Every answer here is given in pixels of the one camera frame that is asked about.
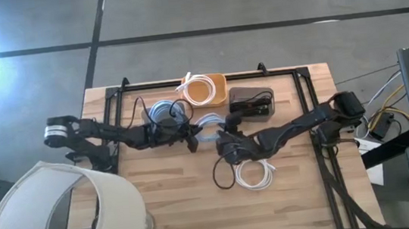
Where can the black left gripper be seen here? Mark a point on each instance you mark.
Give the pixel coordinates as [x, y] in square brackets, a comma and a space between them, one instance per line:
[168, 131]

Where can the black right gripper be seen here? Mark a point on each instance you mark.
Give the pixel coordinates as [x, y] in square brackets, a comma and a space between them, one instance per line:
[238, 149]

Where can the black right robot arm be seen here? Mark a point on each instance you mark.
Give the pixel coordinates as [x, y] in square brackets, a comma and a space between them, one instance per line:
[297, 124]

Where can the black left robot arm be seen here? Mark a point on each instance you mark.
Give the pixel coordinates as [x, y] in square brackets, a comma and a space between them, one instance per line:
[107, 132]

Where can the yellow plastic bin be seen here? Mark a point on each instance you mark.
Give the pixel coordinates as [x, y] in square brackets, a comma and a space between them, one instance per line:
[220, 86]

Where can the white lampshade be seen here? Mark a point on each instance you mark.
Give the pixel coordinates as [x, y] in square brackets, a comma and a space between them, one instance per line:
[114, 200]

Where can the white paper sheet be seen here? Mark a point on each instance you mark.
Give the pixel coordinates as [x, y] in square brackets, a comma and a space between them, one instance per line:
[370, 150]

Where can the black power adapter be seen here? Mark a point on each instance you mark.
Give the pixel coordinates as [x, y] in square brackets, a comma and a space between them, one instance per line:
[381, 126]

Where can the black aluminium station frame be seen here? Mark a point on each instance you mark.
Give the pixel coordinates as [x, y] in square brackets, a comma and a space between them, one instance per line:
[148, 86]

